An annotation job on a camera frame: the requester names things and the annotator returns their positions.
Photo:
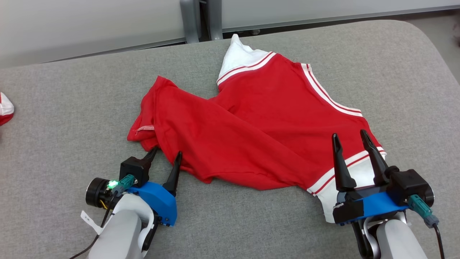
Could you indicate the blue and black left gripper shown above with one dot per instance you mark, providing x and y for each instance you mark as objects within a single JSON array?
[{"x": 158, "y": 201}]

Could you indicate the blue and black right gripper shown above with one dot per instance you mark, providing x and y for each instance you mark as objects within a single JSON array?
[{"x": 377, "y": 207}]

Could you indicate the red jersey with white trim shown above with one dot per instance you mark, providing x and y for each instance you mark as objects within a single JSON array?
[{"x": 251, "y": 136}]

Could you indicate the red shorts with white stripe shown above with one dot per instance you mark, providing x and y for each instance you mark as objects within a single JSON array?
[{"x": 5, "y": 108}]

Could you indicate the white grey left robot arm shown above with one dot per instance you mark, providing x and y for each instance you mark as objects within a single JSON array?
[{"x": 118, "y": 233}]

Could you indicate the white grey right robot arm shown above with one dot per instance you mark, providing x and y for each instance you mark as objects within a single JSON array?
[{"x": 399, "y": 241}]

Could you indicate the grey fabric padded bench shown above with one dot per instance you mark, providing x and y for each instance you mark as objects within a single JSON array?
[{"x": 72, "y": 126}]

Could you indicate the frosted grey partition panel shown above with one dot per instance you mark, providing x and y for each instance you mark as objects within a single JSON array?
[
  {"x": 323, "y": 9},
  {"x": 90, "y": 25}
]

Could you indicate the grey rounded partition post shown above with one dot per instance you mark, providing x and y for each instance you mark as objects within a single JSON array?
[
  {"x": 189, "y": 21},
  {"x": 215, "y": 19}
]

